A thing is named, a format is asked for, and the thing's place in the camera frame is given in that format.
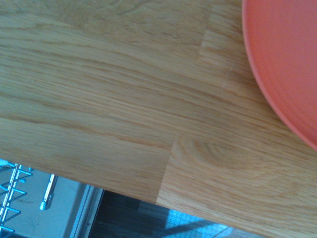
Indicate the red round plate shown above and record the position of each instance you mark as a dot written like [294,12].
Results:
[284,54]

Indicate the metal rack slide rail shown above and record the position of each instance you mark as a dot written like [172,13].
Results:
[48,193]

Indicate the stainless dishwasher door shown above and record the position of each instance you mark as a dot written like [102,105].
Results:
[32,219]

